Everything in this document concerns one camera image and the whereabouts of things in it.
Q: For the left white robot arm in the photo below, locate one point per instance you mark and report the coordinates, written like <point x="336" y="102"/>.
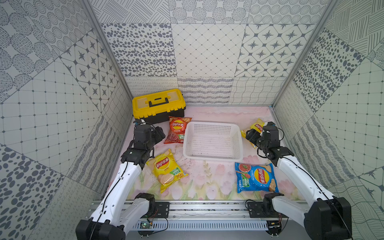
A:
<point x="109" y="221"/>

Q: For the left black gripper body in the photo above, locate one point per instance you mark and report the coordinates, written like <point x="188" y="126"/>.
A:
<point x="157" y="133"/>

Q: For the yellow lay's bag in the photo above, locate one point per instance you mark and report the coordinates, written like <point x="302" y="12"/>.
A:
<point x="254" y="132"/>
<point x="166" y="170"/>

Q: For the floral pink table mat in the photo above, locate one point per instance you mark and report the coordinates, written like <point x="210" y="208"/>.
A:
<point x="206" y="180"/>

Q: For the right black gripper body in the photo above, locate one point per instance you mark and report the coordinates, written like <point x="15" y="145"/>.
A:
<point x="256" y="139"/>

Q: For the blue Lay's chip bag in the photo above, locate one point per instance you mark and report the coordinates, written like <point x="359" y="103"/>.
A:
<point x="253" y="178"/>

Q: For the white plastic mesh basket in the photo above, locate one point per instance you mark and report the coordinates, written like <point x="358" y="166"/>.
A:
<point x="213" y="142"/>

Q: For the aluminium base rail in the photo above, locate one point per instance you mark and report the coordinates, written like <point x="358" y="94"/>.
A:
<point x="207" y="215"/>

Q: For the red Lay's chip bag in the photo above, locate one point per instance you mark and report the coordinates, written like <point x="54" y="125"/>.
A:
<point x="177" y="131"/>

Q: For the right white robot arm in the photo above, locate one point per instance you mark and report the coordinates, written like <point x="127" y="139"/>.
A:
<point x="326" y="216"/>

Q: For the yellow black toolbox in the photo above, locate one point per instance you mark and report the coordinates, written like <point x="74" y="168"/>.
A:
<point x="158" y="107"/>

